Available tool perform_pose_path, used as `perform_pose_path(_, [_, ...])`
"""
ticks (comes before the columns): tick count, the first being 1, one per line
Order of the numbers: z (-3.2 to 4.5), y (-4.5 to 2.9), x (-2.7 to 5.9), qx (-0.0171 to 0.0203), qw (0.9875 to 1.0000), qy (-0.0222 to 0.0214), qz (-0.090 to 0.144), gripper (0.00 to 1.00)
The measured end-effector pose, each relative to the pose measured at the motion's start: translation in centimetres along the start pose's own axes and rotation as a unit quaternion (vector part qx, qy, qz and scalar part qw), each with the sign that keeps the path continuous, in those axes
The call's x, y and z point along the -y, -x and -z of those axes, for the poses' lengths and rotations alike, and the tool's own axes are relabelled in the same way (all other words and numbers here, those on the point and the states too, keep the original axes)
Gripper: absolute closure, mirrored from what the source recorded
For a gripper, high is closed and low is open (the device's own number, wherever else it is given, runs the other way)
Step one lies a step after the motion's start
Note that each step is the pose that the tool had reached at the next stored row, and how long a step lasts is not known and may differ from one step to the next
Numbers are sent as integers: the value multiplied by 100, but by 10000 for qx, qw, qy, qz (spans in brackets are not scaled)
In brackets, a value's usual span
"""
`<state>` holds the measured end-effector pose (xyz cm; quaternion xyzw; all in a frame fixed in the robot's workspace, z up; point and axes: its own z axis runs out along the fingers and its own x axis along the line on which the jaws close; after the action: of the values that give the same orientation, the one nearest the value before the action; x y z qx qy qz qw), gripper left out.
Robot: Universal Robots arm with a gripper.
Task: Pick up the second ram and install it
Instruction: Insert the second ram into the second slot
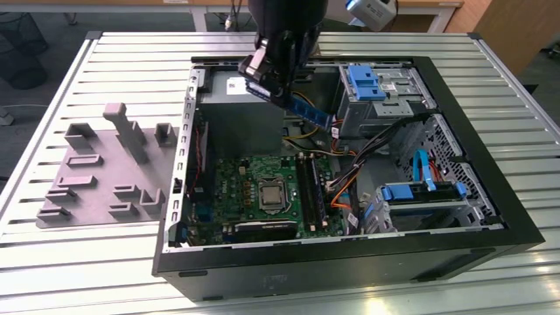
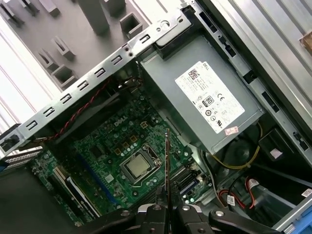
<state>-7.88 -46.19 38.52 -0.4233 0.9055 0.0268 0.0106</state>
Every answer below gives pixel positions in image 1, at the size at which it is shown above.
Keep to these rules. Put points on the black graphics card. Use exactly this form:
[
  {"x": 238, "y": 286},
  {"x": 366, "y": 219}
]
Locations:
[{"x": 262, "y": 229}]

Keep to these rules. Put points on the wooden desk white legs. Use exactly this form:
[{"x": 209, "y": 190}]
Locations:
[{"x": 441, "y": 19}]

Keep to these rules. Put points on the silver CPU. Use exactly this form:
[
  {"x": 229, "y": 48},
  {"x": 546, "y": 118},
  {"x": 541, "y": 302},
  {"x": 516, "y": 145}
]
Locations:
[{"x": 272, "y": 196}]

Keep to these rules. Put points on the grey power supply unit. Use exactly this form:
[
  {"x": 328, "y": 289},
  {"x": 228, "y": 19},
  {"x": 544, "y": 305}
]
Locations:
[{"x": 240, "y": 124}]

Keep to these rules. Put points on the black PC case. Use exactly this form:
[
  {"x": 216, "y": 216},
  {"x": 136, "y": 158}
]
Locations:
[{"x": 305, "y": 272}]

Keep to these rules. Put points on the blue drive bay latch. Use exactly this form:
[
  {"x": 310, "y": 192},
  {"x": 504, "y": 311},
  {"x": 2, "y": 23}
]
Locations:
[{"x": 365, "y": 82}]

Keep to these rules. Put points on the metal disk bay cage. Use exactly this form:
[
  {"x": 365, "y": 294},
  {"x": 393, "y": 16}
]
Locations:
[{"x": 428, "y": 205}]

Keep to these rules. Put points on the blue RAM stick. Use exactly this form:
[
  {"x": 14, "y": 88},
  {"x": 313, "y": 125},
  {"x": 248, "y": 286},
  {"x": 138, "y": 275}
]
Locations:
[{"x": 308, "y": 111}]

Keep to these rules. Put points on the hard disk in blue carrier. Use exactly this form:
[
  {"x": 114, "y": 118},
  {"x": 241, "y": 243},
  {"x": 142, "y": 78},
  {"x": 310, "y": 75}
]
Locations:
[{"x": 397, "y": 193}]

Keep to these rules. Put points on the CPU socket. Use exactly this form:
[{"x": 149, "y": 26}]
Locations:
[{"x": 270, "y": 181}]

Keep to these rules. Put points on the wooden cabinet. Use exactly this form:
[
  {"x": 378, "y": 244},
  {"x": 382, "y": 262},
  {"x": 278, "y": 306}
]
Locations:
[{"x": 516, "y": 33}]

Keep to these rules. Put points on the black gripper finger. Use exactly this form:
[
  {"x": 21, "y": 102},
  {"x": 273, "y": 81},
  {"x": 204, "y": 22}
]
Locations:
[
  {"x": 256, "y": 69},
  {"x": 293, "y": 55}
]

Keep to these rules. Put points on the grey parts rack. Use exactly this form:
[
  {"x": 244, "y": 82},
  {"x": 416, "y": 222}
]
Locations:
[{"x": 109, "y": 164}]

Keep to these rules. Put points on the metal optical drive cage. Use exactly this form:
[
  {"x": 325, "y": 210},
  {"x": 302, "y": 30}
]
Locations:
[{"x": 393, "y": 108}]

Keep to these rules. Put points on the green motherboard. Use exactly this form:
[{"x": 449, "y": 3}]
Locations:
[{"x": 232, "y": 197}]

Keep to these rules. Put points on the black mesh waste bin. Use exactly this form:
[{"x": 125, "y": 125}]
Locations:
[{"x": 21, "y": 59}]

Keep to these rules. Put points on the black RAM slot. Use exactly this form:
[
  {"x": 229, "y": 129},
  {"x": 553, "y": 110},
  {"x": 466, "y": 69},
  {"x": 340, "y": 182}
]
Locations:
[{"x": 302, "y": 187}]

